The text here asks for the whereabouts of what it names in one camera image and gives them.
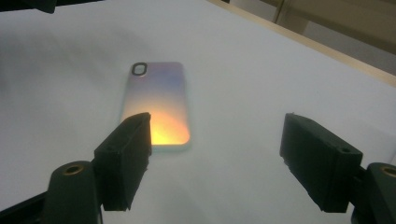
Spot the beige wooden shelf unit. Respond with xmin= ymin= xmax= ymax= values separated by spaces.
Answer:
xmin=230 ymin=0 xmax=396 ymax=55

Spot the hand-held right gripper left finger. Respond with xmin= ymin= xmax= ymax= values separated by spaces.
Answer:
xmin=93 ymin=112 xmax=152 ymax=212

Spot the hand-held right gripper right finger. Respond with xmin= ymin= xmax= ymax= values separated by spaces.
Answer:
xmin=279 ymin=112 xmax=363 ymax=214

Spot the iridescent phone case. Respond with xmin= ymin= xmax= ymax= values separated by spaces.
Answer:
xmin=120 ymin=61 xmax=191 ymax=153

